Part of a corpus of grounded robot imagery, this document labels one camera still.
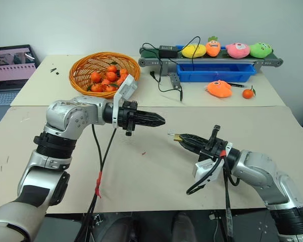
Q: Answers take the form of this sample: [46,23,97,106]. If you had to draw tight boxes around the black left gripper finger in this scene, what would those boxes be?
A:
[135,118,166,128]
[136,110,166,123]

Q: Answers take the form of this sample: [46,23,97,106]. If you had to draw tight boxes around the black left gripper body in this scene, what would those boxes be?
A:
[117,100,139,137]

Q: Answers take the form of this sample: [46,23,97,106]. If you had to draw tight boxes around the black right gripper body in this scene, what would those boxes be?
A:
[198,125,229,162]

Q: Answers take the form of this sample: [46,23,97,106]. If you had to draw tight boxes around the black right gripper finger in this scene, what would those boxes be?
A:
[178,133,211,147]
[180,139,207,153]

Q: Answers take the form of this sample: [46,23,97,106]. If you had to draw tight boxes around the brass padlock with steel shackle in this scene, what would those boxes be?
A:
[167,130,182,142]

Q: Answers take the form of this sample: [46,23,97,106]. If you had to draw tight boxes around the grey conveyor belt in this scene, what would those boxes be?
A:
[138,42,284,89]

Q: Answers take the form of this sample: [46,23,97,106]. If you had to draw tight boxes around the orange woven basket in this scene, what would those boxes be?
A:
[69,51,141,99]

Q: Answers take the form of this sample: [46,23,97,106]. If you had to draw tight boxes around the orange tangerine with leaf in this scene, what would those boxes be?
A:
[242,85,257,99]

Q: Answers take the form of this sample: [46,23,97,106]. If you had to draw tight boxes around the blue plastic bin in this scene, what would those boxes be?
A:
[176,63,258,83]

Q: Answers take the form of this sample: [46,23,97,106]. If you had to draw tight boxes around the black power adapter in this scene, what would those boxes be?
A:
[158,44,179,59]

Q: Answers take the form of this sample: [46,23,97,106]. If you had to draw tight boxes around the yellow plush toy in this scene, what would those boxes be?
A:
[181,43,207,58]

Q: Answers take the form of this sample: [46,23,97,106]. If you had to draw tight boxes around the orange carrot plush toy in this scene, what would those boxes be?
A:
[205,36,222,57]

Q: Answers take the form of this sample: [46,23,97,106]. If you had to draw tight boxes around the pink plush toy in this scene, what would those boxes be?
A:
[225,42,250,59]

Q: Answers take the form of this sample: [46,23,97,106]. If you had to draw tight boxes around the green plush toy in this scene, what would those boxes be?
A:
[249,42,273,58]

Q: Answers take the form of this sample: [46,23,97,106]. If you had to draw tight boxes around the grey laptop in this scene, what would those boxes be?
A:
[0,44,40,124]

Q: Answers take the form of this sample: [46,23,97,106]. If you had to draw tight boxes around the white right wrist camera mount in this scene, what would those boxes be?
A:
[193,142,234,189]

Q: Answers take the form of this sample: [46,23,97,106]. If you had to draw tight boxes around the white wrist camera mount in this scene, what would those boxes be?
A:
[193,142,234,189]
[113,75,138,129]

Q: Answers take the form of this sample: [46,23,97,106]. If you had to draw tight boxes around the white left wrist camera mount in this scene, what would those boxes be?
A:
[113,75,138,129]

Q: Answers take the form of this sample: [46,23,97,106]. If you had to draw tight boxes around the black cable with barrel plug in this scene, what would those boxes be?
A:
[149,57,184,101]

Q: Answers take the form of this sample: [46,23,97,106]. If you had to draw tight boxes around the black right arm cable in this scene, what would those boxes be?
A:
[186,150,240,239]

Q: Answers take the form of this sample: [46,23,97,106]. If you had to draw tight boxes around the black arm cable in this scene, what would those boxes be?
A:
[74,124,118,242]
[186,150,240,239]

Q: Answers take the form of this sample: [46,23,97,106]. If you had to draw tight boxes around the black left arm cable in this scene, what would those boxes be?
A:
[74,124,118,242]

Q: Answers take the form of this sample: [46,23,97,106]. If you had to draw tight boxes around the thin black adapter cable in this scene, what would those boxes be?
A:
[175,36,201,76]

